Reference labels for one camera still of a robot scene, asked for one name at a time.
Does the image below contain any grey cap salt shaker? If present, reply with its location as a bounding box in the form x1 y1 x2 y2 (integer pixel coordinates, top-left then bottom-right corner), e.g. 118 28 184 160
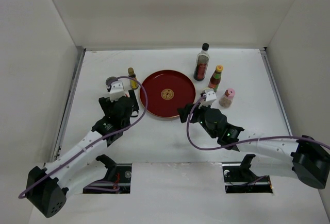
105 76 117 92

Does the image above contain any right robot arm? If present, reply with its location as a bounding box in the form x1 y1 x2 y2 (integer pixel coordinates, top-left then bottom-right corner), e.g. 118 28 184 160
178 103 329 189

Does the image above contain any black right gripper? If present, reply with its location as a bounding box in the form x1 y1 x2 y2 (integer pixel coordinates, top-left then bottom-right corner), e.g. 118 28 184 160
177 100 217 139

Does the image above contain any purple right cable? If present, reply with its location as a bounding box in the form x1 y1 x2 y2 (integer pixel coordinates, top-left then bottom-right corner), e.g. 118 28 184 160
186 94 330 151

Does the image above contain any purple cable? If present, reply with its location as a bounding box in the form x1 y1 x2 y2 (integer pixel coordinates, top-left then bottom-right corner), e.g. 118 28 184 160
18 76 149 199
186 94 330 151

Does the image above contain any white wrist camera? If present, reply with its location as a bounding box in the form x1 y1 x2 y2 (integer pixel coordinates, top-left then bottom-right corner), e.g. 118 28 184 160
109 80 125 102
201 89 217 107

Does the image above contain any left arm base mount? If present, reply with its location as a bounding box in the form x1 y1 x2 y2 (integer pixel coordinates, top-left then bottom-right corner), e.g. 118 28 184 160
82 154 133 194

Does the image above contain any round red lacquer tray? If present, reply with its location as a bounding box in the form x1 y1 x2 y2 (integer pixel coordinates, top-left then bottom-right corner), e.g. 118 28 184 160
140 70 196 118

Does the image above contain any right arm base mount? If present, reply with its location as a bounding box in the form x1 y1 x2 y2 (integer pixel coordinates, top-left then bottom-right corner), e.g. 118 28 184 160
222 154 273 194

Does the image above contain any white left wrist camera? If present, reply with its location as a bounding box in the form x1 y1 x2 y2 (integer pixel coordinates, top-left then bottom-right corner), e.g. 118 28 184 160
109 80 125 102

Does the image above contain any small yellow label oil bottle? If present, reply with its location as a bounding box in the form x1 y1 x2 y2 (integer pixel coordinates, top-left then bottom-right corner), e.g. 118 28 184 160
128 67 139 90

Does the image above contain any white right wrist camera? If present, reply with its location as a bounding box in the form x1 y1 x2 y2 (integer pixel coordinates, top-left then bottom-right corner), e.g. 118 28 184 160
201 89 217 107

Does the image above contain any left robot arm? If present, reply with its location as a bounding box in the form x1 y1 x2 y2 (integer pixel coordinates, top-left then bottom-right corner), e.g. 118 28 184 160
24 90 139 218

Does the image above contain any pink cap spice shaker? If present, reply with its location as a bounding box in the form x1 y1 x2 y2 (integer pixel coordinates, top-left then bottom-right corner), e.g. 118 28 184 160
219 88 236 108

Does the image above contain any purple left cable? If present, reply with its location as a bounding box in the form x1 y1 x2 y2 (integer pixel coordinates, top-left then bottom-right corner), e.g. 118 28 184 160
18 76 149 199

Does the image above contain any red chili sauce bottle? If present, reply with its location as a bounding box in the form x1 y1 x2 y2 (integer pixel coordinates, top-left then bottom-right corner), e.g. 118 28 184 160
208 65 223 92

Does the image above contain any tall dark sauce bottle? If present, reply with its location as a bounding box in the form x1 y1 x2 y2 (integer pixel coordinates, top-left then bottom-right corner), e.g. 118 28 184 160
193 43 210 81

